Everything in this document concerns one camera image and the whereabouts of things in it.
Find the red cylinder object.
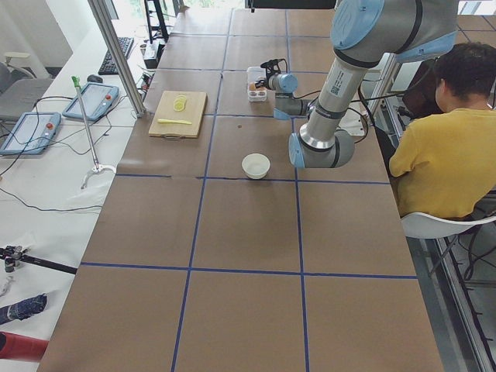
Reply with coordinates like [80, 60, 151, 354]
[1, 332, 49, 362]

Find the white chair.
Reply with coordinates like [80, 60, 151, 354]
[400, 212, 496, 280]

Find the folded blue umbrella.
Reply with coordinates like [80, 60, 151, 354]
[0, 294, 47, 325]

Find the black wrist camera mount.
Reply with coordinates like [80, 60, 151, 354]
[260, 58, 288, 79]

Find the wooden cutting board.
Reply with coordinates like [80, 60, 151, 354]
[148, 91, 207, 138]

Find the black keyboard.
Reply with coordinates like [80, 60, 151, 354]
[97, 36, 135, 76]

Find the white ceramic bowl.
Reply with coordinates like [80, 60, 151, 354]
[241, 153, 270, 180]

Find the blue teach pendant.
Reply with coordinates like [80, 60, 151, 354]
[62, 82, 119, 122]
[1, 112, 62, 155]

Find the blue teach pendant far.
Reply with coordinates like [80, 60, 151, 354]
[62, 82, 119, 122]

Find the black computer mouse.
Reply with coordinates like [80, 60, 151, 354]
[87, 74, 103, 84]

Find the blue teach pendant near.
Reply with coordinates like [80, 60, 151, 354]
[1, 112, 62, 155]

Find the person in yellow shirt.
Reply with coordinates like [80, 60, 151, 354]
[389, 43, 495, 219]

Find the yellow plastic knife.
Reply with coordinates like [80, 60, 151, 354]
[157, 119, 192, 125]

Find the aluminium frame post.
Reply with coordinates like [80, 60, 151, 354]
[88, 0, 146, 118]

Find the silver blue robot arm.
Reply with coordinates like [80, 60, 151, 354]
[266, 1, 458, 168]

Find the reacher grabber stick green handle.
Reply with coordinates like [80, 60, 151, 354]
[71, 76, 116, 189]

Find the black tripod clamp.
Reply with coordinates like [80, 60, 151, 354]
[1, 246, 78, 274]

